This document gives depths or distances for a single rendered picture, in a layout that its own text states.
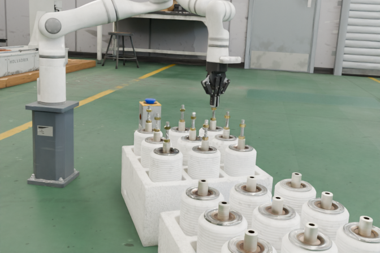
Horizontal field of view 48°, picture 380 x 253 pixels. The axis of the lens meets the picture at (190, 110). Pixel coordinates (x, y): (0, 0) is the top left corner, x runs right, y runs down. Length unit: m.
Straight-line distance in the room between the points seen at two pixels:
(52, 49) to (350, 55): 5.29
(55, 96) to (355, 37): 5.29
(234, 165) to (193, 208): 0.39
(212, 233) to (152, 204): 0.40
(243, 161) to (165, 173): 0.24
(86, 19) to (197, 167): 0.69
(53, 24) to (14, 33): 5.94
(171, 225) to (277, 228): 0.24
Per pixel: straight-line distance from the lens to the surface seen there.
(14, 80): 4.05
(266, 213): 0.88
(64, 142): 1.63
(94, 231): 1.33
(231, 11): 1.46
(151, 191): 1.17
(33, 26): 5.09
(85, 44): 6.94
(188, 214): 0.93
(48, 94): 1.61
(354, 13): 6.42
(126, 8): 1.61
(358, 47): 6.46
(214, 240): 0.82
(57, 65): 1.59
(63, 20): 1.57
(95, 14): 1.59
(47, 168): 1.66
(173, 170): 1.20
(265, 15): 6.36
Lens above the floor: 0.62
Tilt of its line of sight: 12 degrees down
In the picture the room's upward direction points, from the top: 3 degrees clockwise
